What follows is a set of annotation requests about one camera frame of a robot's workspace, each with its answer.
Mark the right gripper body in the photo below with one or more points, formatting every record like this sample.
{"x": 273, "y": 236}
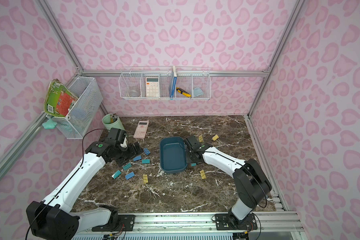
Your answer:
{"x": 190, "y": 144}

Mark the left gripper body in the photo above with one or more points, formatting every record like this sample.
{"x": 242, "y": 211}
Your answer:
{"x": 129, "y": 153}

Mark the teal binder clip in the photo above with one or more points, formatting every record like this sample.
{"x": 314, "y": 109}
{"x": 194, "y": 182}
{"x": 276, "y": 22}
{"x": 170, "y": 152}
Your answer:
{"x": 127, "y": 166}
{"x": 116, "y": 174}
{"x": 145, "y": 161}

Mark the blue binder clip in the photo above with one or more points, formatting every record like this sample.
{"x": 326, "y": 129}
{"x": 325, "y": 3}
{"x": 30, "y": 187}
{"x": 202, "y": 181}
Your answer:
{"x": 137, "y": 158}
{"x": 129, "y": 175}
{"x": 146, "y": 151}

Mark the teal plastic storage box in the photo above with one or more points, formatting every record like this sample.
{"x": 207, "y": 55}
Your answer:
{"x": 173, "y": 155}

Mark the yellow binder clip table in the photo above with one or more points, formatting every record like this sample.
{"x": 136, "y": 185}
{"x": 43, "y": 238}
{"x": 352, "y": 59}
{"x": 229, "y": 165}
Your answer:
{"x": 145, "y": 179}
{"x": 202, "y": 174}

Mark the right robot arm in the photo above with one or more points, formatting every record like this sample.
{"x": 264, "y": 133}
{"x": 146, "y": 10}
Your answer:
{"x": 252, "y": 185}

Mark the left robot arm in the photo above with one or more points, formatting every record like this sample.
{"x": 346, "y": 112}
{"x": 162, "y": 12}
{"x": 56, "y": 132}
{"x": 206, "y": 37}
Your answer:
{"x": 52, "y": 218}

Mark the mint green pen cup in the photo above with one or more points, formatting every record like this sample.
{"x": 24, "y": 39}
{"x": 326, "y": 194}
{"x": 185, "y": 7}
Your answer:
{"x": 112, "y": 121}

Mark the pink calculator on table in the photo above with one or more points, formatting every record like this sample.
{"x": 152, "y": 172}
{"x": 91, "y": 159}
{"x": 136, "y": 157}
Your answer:
{"x": 141, "y": 130}

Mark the white mesh side basket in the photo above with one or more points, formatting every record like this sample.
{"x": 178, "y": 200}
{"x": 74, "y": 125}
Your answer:
{"x": 75, "y": 125}

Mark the clear tape roll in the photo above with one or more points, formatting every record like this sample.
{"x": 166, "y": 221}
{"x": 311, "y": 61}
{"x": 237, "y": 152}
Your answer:
{"x": 134, "y": 92}

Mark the light blue cloth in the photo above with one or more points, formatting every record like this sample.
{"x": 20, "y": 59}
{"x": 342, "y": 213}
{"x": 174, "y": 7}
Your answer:
{"x": 197, "y": 92}

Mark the yellow black utility knife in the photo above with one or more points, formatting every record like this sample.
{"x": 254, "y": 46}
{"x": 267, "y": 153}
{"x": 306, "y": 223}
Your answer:
{"x": 183, "y": 92}

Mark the blue book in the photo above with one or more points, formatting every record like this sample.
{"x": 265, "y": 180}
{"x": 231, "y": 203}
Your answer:
{"x": 172, "y": 86}

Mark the mint star hook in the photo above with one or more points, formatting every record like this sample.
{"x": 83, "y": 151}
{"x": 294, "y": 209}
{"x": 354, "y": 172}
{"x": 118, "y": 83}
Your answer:
{"x": 50, "y": 124}

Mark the white orange calculator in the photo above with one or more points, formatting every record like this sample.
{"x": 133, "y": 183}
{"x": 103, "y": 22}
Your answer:
{"x": 152, "y": 87}

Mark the green red booklet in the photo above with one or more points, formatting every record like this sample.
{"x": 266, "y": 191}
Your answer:
{"x": 59, "y": 99}

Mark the white wire wall basket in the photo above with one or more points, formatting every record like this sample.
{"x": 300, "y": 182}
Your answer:
{"x": 188, "y": 79}

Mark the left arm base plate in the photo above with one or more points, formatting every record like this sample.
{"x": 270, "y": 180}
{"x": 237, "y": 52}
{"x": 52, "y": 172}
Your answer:
{"x": 117, "y": 223}

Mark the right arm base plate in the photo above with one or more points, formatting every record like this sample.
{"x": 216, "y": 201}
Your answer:
{"x": 230, "y": 222}

